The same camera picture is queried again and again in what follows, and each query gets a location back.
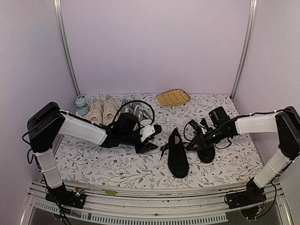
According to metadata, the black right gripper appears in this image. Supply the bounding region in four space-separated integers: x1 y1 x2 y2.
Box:
186 125 229 150

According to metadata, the black canvas sneaker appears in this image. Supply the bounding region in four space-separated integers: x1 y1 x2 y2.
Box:
160 128 189 179
197 118 215 164

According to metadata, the black front canvas sneaker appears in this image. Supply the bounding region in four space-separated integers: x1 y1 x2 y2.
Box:
160 128 189 179

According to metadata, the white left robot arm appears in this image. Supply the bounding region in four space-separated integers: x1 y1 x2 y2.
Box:
25 102 162 208

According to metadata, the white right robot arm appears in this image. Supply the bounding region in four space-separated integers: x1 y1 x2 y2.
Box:
187 106 300 209

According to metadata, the grey sneaker right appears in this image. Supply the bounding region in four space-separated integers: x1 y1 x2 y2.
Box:
131 99 152 126

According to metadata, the grey sneaker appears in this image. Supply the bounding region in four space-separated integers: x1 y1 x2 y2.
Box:
119 97 135 115
131 99 152 126

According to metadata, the floral tablecloth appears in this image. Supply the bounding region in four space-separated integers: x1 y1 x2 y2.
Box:
55 93 263 189

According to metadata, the grey sneaker left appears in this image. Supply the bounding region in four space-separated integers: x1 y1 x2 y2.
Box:
119 97 135 115

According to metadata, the beige sneaker right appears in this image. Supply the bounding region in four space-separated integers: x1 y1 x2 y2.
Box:
103 95 119 125

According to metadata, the beige sneaker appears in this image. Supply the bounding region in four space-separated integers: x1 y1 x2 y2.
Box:
103 95 119 125
85 98 104 124

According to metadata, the green tape piece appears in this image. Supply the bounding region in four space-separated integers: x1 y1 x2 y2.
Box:
102 189 117 196

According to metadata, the beige sneaker left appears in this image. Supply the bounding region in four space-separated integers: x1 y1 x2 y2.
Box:
85 98 104 124

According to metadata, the woven bamboo tray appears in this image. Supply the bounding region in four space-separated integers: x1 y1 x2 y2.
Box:
157 89 190 107

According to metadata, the pale green small jar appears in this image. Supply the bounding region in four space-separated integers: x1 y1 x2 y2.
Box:
75 95 90 116

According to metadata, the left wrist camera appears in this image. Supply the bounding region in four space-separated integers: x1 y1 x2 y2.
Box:
139 124 162 142

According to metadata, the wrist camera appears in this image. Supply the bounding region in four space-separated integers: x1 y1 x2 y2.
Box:
188 120 207 135
139 124 162 142

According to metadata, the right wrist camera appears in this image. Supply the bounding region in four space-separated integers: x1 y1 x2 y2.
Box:
188 120 207 135

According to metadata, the aluminium front rail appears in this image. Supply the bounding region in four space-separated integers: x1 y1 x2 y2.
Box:
20 180 293 225

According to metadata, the aluminium frame post right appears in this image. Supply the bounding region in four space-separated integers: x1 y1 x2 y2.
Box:
230 0 258 102

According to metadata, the aluminium frame post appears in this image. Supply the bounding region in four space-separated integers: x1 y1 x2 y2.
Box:
230 0 258 102
53 0 81 96

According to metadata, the aluminium frame post left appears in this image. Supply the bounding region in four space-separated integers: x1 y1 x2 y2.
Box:
53 0 81 96

